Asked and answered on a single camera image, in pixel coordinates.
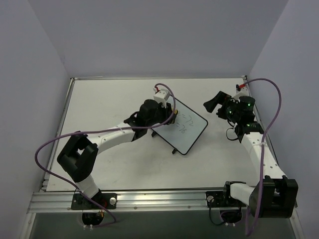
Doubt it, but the aluminium left side rail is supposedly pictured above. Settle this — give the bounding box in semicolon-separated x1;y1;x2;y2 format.
40;78;76;192

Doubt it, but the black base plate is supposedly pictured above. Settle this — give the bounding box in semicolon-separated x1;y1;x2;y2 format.
205;181;246;208
71;192;117;210

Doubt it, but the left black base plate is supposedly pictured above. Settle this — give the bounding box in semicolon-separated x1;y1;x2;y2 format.
71;192;117;210

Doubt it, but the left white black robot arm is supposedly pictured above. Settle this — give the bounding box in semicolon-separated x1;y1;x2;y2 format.
57;100;178;209

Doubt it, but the small black-framed whiteboard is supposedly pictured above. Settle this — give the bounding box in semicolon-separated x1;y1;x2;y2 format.
152;99;208;155

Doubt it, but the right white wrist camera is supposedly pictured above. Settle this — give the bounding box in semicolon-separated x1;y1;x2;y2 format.
233;84;250;100

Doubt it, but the aluminium front rail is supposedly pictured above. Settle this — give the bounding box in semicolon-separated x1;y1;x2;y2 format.
26;190;299;214

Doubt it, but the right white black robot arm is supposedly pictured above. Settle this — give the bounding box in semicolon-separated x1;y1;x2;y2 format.
203;91;299;218

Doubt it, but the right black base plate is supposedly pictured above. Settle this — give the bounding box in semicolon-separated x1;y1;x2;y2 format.
205;181;246;208

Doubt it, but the aluminium rail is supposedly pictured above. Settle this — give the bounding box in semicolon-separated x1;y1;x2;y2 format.
40;78;76;192
26;190;299;214

